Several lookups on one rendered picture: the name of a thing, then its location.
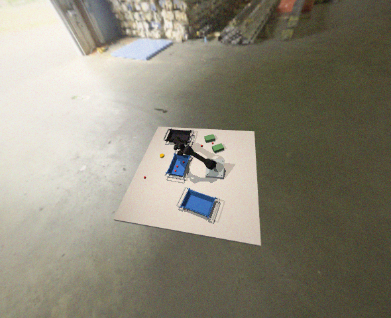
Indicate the green rectangular block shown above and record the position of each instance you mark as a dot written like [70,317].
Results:
[209,138]
[217,148]

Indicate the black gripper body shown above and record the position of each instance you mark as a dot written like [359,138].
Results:
[179,152]

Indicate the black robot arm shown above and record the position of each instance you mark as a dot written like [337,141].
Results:
[210,164]

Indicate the blue plastic tray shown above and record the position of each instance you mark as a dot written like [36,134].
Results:
[198,202]
[178,161]

